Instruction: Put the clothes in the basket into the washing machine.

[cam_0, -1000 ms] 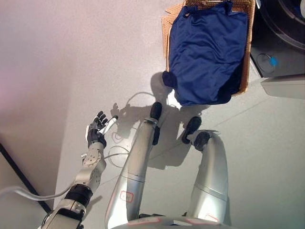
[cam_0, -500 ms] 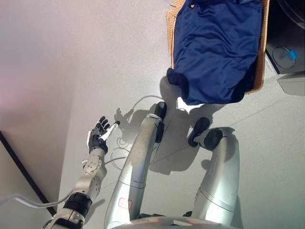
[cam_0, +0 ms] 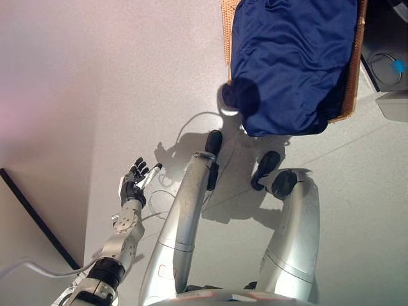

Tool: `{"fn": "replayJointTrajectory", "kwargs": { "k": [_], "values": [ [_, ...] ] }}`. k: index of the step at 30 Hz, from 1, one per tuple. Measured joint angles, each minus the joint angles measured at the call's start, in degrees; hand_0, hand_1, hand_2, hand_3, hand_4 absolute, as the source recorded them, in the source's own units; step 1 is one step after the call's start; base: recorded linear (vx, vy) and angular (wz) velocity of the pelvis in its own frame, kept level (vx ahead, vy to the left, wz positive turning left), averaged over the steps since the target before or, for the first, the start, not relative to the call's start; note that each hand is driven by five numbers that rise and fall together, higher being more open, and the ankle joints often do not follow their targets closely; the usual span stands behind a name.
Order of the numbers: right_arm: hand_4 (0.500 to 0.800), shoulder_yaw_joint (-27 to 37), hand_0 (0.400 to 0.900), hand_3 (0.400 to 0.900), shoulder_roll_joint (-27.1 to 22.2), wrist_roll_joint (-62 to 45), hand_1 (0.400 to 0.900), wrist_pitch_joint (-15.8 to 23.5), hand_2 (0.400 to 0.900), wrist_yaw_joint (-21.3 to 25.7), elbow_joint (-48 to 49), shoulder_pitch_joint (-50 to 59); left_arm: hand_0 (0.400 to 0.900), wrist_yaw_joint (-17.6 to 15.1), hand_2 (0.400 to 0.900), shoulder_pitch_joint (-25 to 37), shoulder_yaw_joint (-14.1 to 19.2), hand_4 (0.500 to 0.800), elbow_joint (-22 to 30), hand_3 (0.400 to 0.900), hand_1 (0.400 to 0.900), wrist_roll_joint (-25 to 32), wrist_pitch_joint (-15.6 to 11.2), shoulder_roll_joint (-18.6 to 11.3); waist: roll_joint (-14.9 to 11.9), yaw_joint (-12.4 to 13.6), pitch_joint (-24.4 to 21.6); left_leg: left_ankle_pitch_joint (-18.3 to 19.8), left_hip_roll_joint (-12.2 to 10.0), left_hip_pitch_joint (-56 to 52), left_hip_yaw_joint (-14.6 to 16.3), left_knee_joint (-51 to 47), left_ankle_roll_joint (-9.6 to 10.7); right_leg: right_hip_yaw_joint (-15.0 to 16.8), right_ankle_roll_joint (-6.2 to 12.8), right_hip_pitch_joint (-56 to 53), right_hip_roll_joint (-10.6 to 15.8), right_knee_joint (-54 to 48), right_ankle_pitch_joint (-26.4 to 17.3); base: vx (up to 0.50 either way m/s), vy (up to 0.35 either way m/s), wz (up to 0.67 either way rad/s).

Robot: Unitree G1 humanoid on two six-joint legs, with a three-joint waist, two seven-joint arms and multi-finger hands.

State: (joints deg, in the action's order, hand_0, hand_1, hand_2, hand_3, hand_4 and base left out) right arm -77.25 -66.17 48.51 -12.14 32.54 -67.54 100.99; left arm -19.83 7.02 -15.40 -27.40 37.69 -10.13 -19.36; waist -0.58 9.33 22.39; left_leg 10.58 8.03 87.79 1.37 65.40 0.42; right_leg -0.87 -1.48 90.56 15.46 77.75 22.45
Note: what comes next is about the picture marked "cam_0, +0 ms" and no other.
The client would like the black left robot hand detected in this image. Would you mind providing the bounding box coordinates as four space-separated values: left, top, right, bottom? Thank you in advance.
118 156 164 207

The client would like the brown laundry basket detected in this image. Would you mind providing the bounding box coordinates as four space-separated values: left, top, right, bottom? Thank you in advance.
221 0 369 124

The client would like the grey washing machine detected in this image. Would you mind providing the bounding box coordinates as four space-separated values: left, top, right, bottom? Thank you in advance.
359 0 408 94

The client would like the silver left robot leg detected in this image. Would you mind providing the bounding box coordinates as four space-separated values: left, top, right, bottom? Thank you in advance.
138 151 221 306

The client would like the silver robot leg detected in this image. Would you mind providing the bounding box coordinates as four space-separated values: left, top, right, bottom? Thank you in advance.
258 168 321 303
138 151 221 306

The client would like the black left robot foot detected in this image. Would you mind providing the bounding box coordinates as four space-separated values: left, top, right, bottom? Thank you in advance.
204 129 224 157

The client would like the black robot foot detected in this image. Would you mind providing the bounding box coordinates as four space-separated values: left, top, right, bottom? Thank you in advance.
204 129 224 157
250 150 282 193

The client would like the black right robot foot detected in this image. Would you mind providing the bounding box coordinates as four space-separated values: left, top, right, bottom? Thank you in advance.
250 150 282 193

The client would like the silver right robot leg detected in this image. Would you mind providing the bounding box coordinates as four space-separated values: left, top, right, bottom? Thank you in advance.
258 168 321 303

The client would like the dark blue garment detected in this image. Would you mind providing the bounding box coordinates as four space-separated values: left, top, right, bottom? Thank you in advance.
221 0 360 138

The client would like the grey tether cable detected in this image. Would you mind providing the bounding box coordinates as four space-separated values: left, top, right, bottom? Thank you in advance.
0 257 98 279

